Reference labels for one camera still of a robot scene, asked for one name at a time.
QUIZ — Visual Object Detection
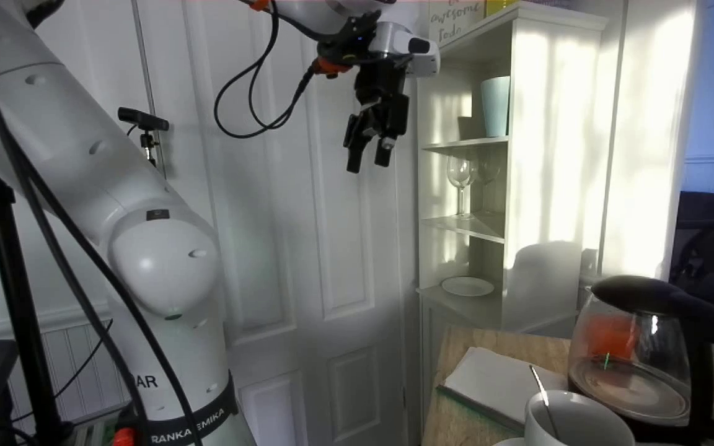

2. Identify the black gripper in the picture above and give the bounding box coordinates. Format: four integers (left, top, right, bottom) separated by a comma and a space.
342, 58, 416, 176

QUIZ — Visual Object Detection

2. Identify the glass electric kettle black handle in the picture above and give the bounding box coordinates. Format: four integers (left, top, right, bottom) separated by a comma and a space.
565, 274, 714, 446

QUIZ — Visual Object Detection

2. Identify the clear wine glass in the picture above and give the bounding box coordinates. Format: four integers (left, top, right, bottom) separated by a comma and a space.
443, 156, 481, 218

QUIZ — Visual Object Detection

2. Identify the white panelled door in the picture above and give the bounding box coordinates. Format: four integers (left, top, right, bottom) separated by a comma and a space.
132, 0, 422, 446

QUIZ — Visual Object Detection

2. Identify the teal cup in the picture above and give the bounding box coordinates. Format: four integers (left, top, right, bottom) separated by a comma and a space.
478, 76, 514, 141

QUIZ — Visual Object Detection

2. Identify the white lettered sign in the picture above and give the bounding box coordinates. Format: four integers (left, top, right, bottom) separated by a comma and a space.
430, 0, 487, 46

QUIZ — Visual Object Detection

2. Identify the white wooden shelf cabinet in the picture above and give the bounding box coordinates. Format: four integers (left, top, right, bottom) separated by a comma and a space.
411, 0, 610, 446

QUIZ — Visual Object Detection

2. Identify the yellow cup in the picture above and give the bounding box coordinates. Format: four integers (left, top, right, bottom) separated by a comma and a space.
481, 0, 520, 19

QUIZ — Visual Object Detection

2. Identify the large white paper napkin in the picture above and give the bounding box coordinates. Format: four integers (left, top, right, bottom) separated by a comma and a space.
437, 346, 571, 431

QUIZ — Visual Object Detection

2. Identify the metal spoon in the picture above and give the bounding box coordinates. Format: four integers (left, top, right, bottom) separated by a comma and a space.
529, 364, 560, 437

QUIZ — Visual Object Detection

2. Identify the white ceramic mug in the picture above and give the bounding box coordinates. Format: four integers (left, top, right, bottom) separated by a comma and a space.
524, 389, 639, 446

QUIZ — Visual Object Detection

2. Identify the dark blue sofa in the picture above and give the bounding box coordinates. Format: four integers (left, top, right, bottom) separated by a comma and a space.
669, 191, 714, 307

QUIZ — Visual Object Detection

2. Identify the black tripod stand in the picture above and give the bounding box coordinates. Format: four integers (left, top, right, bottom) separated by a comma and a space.
0, 160, 70, 446

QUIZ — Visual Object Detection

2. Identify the thin black cable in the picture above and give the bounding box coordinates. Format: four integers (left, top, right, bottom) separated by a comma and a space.
210, 0, 327, 141

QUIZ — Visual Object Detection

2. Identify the small black camera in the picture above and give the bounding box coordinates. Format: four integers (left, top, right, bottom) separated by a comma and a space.
116, 104, 171, 168

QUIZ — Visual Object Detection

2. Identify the thick black cable bundle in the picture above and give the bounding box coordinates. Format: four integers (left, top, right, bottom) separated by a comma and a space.
0, 20, 203, 446

